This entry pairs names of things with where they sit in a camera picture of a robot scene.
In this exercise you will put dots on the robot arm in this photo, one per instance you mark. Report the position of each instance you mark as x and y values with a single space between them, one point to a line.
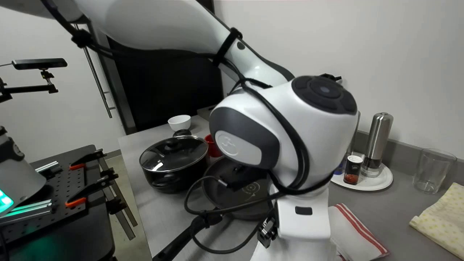
319 145

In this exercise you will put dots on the black frying pan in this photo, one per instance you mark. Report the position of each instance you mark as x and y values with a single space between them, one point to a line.
221 199

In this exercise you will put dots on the yellow cloth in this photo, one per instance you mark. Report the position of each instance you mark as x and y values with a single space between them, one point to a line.
444 217

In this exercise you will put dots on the red cup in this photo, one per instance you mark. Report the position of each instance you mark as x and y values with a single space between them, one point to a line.
212 148

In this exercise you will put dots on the glass pot lid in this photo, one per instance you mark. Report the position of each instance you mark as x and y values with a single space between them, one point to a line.
185 152

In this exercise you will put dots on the white bowl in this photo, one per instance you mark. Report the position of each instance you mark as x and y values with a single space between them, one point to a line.
179 122

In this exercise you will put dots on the black cooking pot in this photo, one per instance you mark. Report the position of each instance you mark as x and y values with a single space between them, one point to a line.
174 179

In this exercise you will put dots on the black cabinet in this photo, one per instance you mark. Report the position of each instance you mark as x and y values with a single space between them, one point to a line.
163 87

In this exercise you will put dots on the spice jar with white lid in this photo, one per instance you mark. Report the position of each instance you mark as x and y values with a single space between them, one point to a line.
352 170

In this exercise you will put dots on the steel pepper mill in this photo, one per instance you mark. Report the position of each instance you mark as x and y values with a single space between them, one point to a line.
377 141

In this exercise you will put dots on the white plate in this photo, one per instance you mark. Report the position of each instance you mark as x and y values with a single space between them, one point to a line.
377 182

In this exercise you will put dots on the white towel with red stripes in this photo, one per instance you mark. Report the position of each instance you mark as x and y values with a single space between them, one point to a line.
357 235

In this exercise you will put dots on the aluminium profile bar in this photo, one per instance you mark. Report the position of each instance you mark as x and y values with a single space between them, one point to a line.
47 166
30 210

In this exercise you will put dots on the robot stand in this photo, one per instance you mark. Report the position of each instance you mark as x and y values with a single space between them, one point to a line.
58 224

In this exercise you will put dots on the clear drinking glass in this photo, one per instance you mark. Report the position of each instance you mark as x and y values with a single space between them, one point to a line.
433 170

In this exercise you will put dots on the camera on mount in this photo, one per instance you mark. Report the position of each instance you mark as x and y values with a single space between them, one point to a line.
38 63

